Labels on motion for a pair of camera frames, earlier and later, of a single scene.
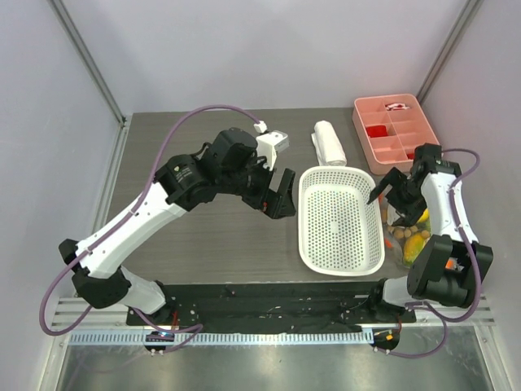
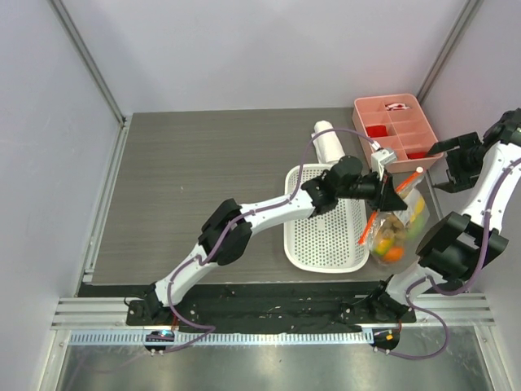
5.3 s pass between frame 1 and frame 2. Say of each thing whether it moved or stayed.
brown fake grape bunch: moved
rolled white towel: stayed
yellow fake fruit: moved
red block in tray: stayed
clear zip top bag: moved
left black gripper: moved
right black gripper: moved
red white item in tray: stayed
